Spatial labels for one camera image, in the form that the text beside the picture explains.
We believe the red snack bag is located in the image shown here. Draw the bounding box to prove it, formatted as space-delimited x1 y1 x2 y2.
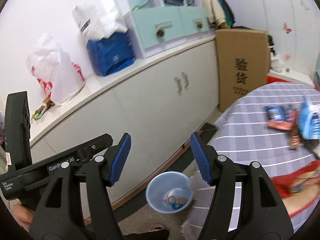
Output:
271 160 319 218

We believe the white orange plastic bag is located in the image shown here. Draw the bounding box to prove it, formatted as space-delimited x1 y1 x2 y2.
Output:
163 188 185 205

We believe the blue cookie wrapper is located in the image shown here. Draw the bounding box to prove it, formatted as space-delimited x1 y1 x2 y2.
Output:
171 203 185 211

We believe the light blue trash bin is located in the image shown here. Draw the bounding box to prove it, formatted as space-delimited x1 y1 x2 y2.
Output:
145 171 193 214

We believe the person's left hand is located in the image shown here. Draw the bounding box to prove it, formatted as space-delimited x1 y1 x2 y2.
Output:
11 203 34 232

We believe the grey checked tablecloth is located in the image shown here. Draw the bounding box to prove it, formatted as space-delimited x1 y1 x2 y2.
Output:
182 82 319 239

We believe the white low cabinet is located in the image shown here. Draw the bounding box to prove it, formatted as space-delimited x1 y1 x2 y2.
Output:
30 37 219 209

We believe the pink slipper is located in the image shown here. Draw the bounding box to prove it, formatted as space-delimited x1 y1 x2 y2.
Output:
149 224 164 232

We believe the white red plastic bag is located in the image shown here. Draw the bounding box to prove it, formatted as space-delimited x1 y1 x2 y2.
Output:
26 34 86 106

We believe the blue fabric bag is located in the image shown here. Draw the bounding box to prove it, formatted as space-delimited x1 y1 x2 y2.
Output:
86 33 136 76

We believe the blue white snack packet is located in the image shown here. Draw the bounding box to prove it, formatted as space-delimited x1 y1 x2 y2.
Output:
297 95 320 140

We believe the brown cardboard box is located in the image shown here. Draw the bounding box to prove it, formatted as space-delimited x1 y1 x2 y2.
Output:
215 28 270 112

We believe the teal drawer unit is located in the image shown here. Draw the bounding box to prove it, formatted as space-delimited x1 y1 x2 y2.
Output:
125 7 211 59

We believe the white paper shopping bag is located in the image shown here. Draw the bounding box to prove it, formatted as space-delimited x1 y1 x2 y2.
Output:
72 0 128 41

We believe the beige hanging jacket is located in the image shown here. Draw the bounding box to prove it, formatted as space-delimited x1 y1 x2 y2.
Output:
200 0 228 28

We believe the white wardrobe with butterflies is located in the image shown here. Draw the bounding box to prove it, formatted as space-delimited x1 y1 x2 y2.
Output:
236 0 319 78

